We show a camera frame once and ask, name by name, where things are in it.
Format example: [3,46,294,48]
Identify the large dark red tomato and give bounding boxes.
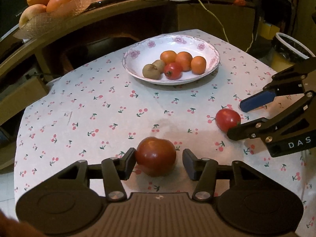
[135,136,177,177]

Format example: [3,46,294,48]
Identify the large orange tangerine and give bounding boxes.
[175,51,193,72]

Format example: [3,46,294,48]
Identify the brown kiwi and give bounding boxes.
[152,59,166,73]
[142,64,161,80]

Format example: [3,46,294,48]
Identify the brown kiwi front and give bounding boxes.
[142,64,161,80]

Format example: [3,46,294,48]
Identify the white rimmed bucket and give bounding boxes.
[273,32,315,62]

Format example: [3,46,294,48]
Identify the cherry print tablecloth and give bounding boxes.
[14,30,315,236]

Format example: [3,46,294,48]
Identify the small red object on shelf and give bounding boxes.
[233,0,246,7]

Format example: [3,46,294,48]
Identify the white floral ceramic plate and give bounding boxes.
[122,34,220,86]

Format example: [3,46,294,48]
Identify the curved wooden tv stand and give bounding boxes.
[0,0,258,168]

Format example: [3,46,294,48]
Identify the glass fruit tray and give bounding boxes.
[13,0,93,40]

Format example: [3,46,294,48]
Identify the yellow apple on tray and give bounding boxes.
[18,4,47,29]

